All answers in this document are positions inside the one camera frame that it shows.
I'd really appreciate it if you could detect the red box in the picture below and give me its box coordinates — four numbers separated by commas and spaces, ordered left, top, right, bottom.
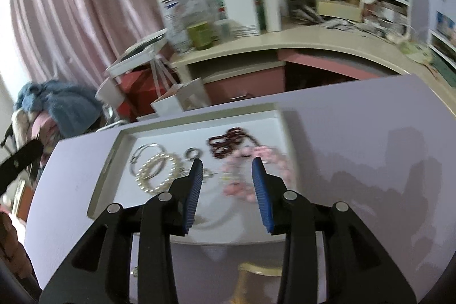
117, 68, 172, 122

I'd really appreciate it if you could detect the white paper bag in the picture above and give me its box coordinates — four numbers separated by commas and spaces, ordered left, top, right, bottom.
150, 77, 211, 117

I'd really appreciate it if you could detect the pink folded blanket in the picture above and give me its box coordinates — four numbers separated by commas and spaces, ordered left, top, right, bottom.
31, 113, 60, 148

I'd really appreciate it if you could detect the white carton box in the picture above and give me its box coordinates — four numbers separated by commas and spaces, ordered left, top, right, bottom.
222, 0, 261, 38

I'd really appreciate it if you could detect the silver cuff bracelet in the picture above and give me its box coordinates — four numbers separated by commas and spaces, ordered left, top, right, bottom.
129, 144, 167, 177

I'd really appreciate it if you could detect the clear bag with papers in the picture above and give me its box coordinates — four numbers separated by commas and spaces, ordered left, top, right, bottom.
154, 0, 219, 54

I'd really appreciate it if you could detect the gold flat box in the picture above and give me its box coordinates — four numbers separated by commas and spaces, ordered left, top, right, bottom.
314, 0, 363, 22

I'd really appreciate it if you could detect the white pearl bracelet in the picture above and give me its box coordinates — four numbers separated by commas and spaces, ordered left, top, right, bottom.
135, 152, 186, 197

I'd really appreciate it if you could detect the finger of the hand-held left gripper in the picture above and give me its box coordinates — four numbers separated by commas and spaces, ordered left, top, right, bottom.
0, 139, 44, 194

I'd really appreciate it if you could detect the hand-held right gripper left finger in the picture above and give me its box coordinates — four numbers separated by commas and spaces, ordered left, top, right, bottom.
38, 159, 204, 304

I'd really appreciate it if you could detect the person's left hand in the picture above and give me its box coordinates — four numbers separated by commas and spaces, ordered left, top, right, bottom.
0, 212, 32, 279

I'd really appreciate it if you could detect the white wire stand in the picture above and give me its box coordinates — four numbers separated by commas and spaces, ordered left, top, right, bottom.
149, 54, 179, 91

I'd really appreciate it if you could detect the dark bead necklace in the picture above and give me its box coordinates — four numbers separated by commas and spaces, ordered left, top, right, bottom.
207, 127, 258, 161

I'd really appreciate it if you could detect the pink curtain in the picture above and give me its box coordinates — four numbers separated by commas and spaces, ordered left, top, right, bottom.
8, 0, 219, 96

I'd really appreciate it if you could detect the beige curved desk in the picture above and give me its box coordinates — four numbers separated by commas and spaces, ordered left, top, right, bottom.
170, 21, 456, 93

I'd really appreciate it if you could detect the white tray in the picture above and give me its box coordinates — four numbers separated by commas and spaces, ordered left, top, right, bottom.
104, 28, 169, 77

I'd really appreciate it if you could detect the cream cloth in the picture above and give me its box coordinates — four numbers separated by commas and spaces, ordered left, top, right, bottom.
10, 109, 37, 145

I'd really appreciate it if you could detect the green jar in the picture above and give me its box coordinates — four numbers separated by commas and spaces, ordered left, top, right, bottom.
186, 23, 213, 51

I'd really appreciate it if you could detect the white printed cup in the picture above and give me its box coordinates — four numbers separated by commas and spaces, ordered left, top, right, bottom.
95, 77, 126, 109

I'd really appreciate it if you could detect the shallow cardboard box tray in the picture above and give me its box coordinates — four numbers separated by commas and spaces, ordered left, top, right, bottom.
87, 109, 297, 246

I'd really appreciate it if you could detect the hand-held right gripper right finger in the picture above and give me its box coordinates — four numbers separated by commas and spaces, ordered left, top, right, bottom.
252, 157, 417, 304

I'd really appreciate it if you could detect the green carton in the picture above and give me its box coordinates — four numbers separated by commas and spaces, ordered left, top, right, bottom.
253, 0, 266, 31

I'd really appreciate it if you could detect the pink bead bracelet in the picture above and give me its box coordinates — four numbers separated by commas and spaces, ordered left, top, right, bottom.
220, 145, 297, 204

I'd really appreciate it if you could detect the blue fleece garment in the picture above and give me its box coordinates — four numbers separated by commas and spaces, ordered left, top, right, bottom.
14, 79, 105, 138

